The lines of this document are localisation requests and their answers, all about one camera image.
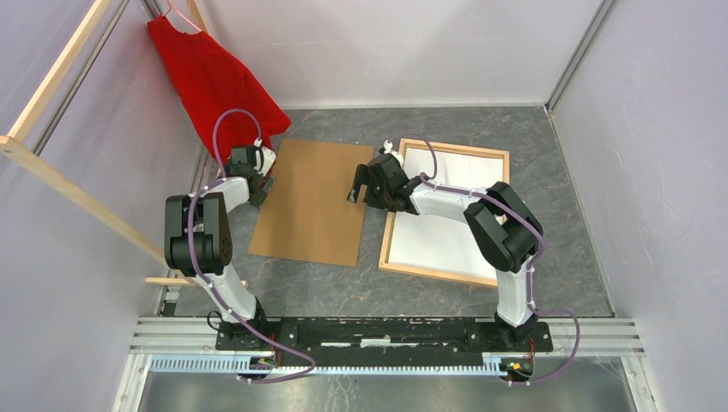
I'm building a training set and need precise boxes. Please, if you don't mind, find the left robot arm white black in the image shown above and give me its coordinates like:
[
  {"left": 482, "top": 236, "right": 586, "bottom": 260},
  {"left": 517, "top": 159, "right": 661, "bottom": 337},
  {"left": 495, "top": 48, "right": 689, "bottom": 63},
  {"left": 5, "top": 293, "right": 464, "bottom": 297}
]
[{"left": 164, "top": 145, "right": 276, "bottom": 350}]

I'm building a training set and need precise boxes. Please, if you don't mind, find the wooden picture frame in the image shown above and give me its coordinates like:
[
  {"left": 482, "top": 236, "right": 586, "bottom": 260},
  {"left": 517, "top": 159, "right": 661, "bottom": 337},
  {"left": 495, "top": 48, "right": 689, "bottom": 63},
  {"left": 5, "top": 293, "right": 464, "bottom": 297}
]
[{"left": 378, "top": 137, "right": 512, "bottom": 289}]

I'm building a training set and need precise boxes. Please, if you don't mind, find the purple cable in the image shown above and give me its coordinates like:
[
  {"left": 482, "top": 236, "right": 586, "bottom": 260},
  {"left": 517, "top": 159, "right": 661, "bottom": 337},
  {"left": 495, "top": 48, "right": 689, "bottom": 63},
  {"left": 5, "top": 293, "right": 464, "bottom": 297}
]
[
  {"left": 186, "top": 108, "right": 319, "bottom": 385},
  {"left": 386, "top": 133, "right": 581, "bottom": 388}
]

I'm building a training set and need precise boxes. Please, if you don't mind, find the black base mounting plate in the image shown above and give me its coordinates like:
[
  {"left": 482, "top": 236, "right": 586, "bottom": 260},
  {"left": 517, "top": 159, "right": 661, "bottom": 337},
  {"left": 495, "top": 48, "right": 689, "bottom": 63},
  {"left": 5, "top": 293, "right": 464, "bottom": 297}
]
[{"left": 213, "top": 317, "right": 554, "bottom": 368}]

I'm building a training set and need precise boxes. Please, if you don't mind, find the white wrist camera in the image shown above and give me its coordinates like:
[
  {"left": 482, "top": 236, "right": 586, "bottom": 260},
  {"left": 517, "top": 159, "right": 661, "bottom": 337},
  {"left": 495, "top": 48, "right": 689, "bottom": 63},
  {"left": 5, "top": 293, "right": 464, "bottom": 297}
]
[
  {"left": 253, "top": 138, "right": 276, "bottom": 178},
  {"left": 379, "top": 139, "right": 404, "bottom": 167}
]

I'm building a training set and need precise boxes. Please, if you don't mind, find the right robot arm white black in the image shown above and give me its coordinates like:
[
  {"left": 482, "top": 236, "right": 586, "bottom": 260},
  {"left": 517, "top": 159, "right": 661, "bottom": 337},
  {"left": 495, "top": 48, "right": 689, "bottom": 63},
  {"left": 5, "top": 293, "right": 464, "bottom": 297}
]
[{"left": 348, "top": 153, "right": 545, "bottom": 350}]

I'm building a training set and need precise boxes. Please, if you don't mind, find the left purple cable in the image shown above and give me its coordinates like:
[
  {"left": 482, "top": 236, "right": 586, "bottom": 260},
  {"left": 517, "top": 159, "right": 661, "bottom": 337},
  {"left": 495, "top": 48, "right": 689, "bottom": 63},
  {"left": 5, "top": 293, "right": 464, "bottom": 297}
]
[{"left": 186, "top": 108, "right": 319, "bottom": 385}]

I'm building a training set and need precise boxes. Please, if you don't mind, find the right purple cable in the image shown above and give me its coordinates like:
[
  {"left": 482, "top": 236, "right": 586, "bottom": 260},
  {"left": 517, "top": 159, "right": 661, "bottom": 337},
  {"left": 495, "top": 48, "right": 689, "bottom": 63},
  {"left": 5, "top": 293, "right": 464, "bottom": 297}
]
[{"left": 386, "top": 133, "right": 581, "bottom": 388}]

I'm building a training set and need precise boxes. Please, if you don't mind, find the aluminium rail base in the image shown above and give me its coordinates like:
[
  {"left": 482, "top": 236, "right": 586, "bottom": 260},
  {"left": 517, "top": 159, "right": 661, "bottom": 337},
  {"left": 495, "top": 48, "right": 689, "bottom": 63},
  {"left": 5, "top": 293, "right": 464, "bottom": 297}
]
[{"left": 112, "top": 316, "right": 662, "bottom": 411}]

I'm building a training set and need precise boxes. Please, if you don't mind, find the brown cardboard backing board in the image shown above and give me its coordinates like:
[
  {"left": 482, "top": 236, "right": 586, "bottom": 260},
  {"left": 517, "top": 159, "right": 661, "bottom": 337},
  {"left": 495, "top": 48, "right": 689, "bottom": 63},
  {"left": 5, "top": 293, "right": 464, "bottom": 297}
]
[{"left": 248, "top": 138, "right": 374, "bottom": 266}]

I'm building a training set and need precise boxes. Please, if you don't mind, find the red hanging shirt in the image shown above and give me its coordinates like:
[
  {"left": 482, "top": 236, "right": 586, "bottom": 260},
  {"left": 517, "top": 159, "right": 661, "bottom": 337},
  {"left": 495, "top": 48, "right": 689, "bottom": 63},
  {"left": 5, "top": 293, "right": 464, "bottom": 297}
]
[{"left": 147, "top": 16, "right": 291, "bottom": 161}]

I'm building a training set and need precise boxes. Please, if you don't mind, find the printed colour photo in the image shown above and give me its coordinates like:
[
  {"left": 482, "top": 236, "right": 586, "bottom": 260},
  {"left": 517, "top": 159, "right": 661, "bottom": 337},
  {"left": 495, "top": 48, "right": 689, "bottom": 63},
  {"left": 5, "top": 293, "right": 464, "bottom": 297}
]
[{"left": 386, "top": 148, "right": 507, "bottom": 281}]

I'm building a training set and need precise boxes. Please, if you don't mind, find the wooden clothes rack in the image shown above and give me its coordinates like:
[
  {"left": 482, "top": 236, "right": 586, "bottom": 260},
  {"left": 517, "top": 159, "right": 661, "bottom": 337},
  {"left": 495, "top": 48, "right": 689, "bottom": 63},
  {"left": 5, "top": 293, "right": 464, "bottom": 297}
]
[{"left": 0, "top": 0, "right": 252, "bottom": 289}]

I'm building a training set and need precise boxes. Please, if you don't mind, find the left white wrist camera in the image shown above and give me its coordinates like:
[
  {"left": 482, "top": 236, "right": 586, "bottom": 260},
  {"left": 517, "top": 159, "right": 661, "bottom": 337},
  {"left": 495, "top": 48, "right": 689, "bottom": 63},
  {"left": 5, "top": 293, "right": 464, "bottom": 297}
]
[{"left": 253, "top": 138, "right": 276, "bottom": 178}]

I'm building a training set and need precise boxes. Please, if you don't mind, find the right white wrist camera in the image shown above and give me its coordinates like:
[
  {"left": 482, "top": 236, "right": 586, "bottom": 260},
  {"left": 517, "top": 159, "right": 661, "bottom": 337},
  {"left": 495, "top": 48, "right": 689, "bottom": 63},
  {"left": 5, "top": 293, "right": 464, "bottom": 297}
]
[{"left": 379, "top": 139, "right": 404, "bottom": 167}]

